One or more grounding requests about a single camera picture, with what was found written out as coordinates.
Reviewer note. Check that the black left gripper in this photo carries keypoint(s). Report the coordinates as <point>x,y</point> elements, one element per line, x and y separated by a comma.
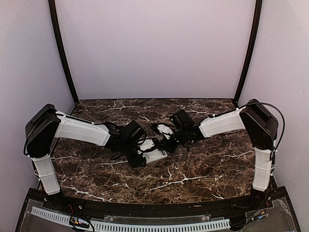
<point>136,162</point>

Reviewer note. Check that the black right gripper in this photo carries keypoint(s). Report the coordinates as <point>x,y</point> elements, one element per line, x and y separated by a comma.
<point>171,149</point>

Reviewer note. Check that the white remote control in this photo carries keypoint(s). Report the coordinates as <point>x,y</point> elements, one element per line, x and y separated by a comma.
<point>154,156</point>

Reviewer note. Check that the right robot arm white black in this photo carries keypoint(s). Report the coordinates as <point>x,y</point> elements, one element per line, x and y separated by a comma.
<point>254,117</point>

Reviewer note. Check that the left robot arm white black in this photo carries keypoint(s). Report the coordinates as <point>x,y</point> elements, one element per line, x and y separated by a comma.
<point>49,124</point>

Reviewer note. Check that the small circuit board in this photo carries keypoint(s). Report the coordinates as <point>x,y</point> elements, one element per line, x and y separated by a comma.
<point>77,223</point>

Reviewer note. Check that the white slotted cable duct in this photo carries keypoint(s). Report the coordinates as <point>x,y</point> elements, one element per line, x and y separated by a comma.
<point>137,224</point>

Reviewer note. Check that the black front frame rail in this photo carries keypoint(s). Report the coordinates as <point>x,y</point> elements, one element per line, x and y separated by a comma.
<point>235,207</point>

